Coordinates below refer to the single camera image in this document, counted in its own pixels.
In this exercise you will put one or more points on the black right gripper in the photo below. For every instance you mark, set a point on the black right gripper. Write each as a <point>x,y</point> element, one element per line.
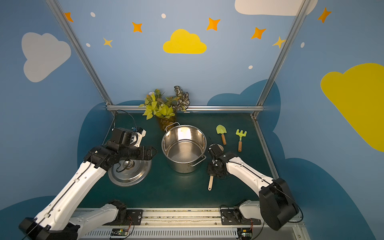
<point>214,167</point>

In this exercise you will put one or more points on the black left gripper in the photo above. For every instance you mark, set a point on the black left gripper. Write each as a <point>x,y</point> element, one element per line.
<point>144,153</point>

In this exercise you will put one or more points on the beige plastic ladle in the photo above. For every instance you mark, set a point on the beige plastic ladle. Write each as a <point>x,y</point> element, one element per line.
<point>210,181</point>

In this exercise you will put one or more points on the steel pot lid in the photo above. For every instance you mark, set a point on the steel pot lid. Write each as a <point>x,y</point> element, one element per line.
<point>129,173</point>

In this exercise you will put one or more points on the stainless steel stock pot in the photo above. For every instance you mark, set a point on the stainless steel stock pot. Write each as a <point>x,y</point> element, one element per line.
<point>184,147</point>

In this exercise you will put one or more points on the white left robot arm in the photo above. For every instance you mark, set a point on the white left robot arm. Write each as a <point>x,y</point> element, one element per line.
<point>56,221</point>

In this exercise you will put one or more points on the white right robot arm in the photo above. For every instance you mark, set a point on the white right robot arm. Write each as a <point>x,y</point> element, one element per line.
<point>276,205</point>

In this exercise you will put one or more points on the green potted plant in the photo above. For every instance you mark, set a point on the green potted plant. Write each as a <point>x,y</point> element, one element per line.
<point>164,109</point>

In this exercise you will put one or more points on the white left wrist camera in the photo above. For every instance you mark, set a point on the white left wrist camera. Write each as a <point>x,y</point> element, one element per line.
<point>138,135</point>

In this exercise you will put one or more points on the green toy trowel wooden handle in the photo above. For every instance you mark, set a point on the green toy trowel wooden handle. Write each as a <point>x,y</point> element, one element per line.
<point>221,130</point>

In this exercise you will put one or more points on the green toy rake wooden handle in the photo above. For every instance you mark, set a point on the green toy rake wooden handle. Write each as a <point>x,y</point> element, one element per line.
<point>241,134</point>

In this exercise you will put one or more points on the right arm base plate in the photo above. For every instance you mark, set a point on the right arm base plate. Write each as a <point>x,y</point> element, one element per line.
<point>234,217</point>

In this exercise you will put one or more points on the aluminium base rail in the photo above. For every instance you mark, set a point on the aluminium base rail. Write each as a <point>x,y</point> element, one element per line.
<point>195,224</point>

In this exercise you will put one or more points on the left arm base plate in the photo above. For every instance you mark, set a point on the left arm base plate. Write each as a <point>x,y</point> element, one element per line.
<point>132,216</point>

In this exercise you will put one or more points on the aluminium frame left post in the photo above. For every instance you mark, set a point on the aluminium frame left post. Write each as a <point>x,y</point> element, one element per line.
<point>65,24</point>

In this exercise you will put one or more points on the aluminium frame post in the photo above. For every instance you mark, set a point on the aluminium frame post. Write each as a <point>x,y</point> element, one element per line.
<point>294,30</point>
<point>65,24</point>

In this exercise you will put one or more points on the aluminium frame right post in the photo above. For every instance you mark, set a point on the aluminium frame right post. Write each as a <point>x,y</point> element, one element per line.
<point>294,30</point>

